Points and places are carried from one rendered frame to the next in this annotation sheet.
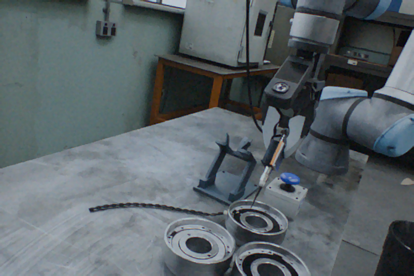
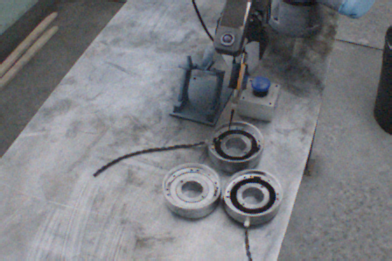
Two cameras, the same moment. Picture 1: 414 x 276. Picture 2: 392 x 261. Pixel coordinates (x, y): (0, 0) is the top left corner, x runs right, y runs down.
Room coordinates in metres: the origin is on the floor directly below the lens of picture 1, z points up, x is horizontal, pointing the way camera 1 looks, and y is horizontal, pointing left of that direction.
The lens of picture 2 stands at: (-0.11, 0.00, 1.55)
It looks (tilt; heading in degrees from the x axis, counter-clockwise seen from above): 43 degrees down; 352
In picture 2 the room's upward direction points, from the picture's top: straight up
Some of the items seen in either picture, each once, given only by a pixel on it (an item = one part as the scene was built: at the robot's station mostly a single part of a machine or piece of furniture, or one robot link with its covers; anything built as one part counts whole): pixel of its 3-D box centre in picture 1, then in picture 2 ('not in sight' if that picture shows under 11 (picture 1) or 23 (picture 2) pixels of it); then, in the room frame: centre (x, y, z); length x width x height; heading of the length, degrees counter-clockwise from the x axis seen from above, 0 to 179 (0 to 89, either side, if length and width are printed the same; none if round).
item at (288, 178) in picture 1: (288, 186); (260, 89); (0.64, -0.18, 0.85); 0.04 x 0.04 x 0.05
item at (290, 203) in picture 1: (285, 196); (261, 97); (0.65, -0.18, 0.82); 0.08 x 0.07 x 0.05; 155
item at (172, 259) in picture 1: (198, 249); (192, 192); (0.43, -0.02, 0.82); 0.10 x 0.10 x 0.04
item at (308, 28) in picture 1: (311, 30); not in sight; (0.64, -0.14, 1.15); 0.08 x 0.08 x 0.05
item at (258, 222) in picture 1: (255, 225); (235, 147); (0.52, -0.11, 0.82); 0.10 x 0.10 x 0.04
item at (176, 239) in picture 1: (197, 249); (192, 192); (0.43, -0.02, 0.82); 0.08 x 0.08 x 0.02
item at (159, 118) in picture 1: (220, 101); not in sight; (3.29, -0.06, 0.39); 1.50 x 0.62 x 0.78; 155
